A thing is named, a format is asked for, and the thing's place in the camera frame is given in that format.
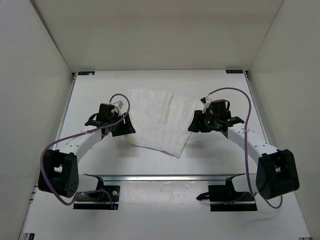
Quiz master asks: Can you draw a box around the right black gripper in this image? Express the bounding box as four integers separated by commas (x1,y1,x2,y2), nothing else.
187,110,219,134

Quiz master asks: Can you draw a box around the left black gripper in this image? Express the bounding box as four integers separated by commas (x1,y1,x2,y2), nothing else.
109,111,136,136

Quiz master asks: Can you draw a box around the white pleated skirt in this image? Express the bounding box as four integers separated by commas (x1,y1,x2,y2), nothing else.
125,88,197,158

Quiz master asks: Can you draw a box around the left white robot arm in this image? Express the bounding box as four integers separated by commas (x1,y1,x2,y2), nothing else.
38,100,136,199

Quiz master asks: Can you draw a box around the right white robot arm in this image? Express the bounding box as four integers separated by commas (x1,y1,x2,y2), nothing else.
188,97,300,200

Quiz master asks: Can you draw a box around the right blue corner label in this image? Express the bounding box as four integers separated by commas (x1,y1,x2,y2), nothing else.
225,69,243,74

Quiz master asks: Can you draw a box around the blue corner label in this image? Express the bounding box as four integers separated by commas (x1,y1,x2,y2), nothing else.
77,71,95,76
225,69,243,74

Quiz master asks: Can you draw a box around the left blue corner label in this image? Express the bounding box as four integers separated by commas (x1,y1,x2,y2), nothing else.
77,71,95,76

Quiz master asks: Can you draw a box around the aluminium rail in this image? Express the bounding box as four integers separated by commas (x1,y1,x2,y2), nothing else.
102,173,246,182

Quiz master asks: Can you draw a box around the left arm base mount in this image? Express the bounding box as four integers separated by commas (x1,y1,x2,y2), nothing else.
73,176,121,211

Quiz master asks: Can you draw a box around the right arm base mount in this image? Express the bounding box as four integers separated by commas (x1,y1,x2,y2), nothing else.
196,177,258,212

